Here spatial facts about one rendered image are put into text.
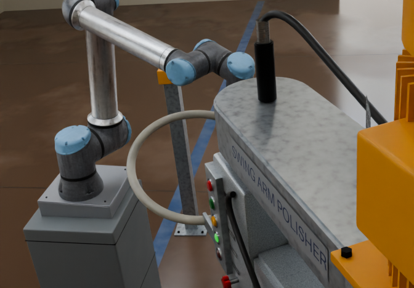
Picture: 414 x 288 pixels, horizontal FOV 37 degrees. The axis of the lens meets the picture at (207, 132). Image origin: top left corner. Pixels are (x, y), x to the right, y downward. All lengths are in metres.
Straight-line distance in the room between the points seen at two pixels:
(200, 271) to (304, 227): 2.58
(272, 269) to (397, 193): 0.76
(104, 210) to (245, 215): 1.32
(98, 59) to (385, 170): 1.97
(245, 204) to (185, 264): 2.33
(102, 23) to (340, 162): 1.29
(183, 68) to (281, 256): 0.80
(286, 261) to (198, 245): 2.40
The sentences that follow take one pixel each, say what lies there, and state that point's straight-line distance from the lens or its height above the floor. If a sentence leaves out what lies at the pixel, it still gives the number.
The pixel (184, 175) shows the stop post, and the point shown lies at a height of 0.40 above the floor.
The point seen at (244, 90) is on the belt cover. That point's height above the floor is 1.74.
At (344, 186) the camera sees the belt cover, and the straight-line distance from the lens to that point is 1.01.
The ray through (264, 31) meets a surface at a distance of 1.24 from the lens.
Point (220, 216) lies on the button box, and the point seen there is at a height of 1.45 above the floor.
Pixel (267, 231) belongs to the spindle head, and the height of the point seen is 1.48.
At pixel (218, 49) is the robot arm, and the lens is 2.05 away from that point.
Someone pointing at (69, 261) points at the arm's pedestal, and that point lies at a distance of 2.67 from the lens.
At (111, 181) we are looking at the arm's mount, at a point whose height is 0.91.
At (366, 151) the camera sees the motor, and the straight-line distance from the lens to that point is 0.61.
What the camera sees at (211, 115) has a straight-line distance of 2.23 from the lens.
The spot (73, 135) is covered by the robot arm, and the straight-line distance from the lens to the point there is 2.54.
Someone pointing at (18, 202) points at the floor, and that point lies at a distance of 4.53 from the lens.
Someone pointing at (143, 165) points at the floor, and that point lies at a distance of 4.59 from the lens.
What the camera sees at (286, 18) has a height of 1.93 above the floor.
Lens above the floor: 2.29
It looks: 28 degrees down
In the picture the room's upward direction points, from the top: 7 degrees counter-clockwise
